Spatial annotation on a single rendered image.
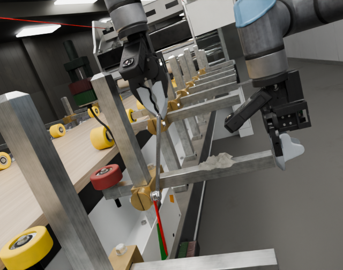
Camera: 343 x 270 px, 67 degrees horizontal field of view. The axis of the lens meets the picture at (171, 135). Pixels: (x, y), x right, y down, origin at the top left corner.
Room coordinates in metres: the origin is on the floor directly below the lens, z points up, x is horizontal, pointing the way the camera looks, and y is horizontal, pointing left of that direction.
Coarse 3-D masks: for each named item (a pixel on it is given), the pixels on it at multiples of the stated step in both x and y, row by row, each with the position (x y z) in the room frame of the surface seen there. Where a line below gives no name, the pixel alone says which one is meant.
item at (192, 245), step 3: (189, 243) 0.53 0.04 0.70; (192, 243) 0.53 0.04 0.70; (195, 243) 0.53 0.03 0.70; (189, 246) 0.52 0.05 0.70; (192, 246) 0.52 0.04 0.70; (195, 246) 0.52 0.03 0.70; (189, 249) 0.51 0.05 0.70; (192, 249) 0.51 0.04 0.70; (189, 252) 0.50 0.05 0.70; (192, 252) 0.50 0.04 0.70; (189, 255) 0.50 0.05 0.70; (192, 255) 0.49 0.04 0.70
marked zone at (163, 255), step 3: (156, 225) 0.51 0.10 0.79; (159, 228) 0.52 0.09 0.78; (159, 231) 0.51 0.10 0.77; (159, 234) 0.51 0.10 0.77; (159, 237) 0.50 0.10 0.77; (159, 240) 0.50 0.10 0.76; (159, 243) 0.49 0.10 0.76; (162, 243) 0.50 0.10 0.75; (162, 246) 0.50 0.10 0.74; (162, 249) 0.50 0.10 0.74; (162, 252) 0.49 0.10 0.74; (165, 252) 0.50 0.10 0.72; (162, 255) 0.49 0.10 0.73; (165, 255) 0.50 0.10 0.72; (162, 258) 0.48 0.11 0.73; (165, 258) 0.49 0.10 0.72
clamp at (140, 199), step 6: (162, 168) 0.65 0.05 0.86; (150, 174) 0.61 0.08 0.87; (150, 180) 0.58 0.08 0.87; (138, 186) 0.56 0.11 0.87; (144, 186) 0.55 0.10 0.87; (150, 186) 0.55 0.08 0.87; (132, 192) 0.56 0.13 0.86; (138, 192) 0.54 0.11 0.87; (144, 192) 0.53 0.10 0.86; (150, 192) 0.54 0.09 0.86; (132, 198) 0.54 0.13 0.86; (138, 198) 0.54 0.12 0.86; (144, 198) 0.53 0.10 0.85; (150, 198) 0.53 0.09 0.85; (132, 204) 0.54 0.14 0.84; (138, 204) 0.54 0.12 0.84; (144, 204) 0.53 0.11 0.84; (150, 204) 0.53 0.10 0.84; (144, 210) 0.54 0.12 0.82
